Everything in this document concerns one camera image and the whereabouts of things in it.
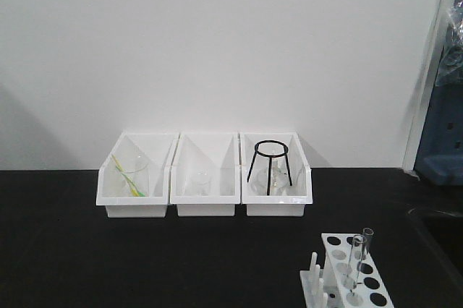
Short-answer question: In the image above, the blue pegboard shelf unit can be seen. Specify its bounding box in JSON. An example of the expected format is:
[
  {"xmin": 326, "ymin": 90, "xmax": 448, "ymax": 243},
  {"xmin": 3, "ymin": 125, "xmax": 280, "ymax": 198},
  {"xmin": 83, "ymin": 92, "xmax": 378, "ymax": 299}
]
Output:
[{"xmin": 402, "ymin": 0, "xmax": 462, "ymax": 186}]

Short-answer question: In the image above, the middle white storage bin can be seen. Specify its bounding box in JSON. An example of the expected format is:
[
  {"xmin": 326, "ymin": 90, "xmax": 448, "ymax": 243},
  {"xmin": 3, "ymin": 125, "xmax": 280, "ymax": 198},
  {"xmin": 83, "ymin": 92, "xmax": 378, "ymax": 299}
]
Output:
[{"xmin": 169, "ymin": 132, "xmax": 241, "ymax": 217}]

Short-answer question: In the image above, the glass flask under tripod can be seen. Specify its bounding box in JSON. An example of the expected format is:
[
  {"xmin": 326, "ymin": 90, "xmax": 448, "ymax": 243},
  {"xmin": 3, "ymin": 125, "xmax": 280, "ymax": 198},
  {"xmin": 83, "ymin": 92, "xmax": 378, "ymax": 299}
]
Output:
[{"xmin": 250, "ymin": 158, "xmax": 289, "ymax": 196}]

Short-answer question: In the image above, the white storage bin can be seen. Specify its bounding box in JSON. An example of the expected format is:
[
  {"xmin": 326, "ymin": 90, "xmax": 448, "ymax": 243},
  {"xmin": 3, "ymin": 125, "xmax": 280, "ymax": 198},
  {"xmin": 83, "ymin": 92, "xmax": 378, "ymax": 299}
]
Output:
[
  {"xmin": 96, "ymin": 132, "xmax": 179, "ymax": 218},
  {"xmin": 169, "ymin": 132, "xmax": 241, "ymax": 217},
  {"xmin": 239, "ymin": 132, "xmax": 313, "ymax": 217}
]

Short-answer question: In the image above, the glass test tube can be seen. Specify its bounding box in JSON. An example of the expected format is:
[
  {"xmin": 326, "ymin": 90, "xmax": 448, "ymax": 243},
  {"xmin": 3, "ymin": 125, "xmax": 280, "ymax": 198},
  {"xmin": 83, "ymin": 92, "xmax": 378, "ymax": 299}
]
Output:
[
  {"xmin": 352, "ymin": 227, "xmax": 374, "ymax": 289},
  {"xmin": 344, "ymin": 234, "xmax": 367, "ymax": 291}
]

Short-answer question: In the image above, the left white storage bin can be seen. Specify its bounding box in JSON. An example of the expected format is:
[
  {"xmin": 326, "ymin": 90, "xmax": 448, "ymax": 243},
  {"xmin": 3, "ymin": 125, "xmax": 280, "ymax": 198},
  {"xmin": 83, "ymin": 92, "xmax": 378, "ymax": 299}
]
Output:
[{"xmin": 96, "ymin": 132, "xmax": 179, "ymax": 218}]

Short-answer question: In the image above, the black wire tripod stand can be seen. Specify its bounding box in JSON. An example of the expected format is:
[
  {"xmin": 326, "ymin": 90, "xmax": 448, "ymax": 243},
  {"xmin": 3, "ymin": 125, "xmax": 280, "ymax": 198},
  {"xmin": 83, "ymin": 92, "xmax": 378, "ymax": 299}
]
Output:
[{"xmin": 246, "ymin": 140, "xmax": 293, "ymax": 187}]

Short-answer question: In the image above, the glass beaker with stirrers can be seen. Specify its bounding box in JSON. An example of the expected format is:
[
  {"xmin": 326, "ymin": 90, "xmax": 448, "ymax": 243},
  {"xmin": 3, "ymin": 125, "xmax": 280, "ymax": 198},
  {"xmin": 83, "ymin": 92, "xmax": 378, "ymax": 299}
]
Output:
[{"xmin": 111, "ymin": 154, "xmax": 149, "ymax": 197}]

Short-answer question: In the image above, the clear plastic bag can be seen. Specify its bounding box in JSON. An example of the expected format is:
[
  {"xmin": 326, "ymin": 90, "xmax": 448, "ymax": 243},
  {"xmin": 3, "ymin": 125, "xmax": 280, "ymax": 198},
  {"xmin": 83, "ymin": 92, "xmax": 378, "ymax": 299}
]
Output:
[{"xmin": 435, "ymin": 1, "xmax": 462, "ymax": 87}]

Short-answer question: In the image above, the white test tube rack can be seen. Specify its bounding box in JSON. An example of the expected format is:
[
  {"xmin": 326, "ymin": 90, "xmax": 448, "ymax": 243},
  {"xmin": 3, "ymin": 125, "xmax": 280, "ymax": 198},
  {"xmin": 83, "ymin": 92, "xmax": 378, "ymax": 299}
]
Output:
[{"xmin": 300, "ymin": 233, "xmax": 394, "ymax": 307}]

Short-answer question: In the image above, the small glass beaker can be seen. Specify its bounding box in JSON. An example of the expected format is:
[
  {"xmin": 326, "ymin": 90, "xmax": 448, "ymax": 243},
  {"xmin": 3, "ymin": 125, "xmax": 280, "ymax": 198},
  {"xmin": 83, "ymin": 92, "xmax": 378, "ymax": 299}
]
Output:
[{"xmin": 192, "ymin": 171, "xmax": 211, "ymax": 196}]

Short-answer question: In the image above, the right white storage bin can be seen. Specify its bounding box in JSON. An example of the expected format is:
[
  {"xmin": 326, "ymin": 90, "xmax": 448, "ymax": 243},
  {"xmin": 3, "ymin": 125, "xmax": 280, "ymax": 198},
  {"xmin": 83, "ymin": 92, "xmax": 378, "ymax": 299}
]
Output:
[{"xmin": 239, "ymin": 132, "xmax": 313, "ymax": 217}]

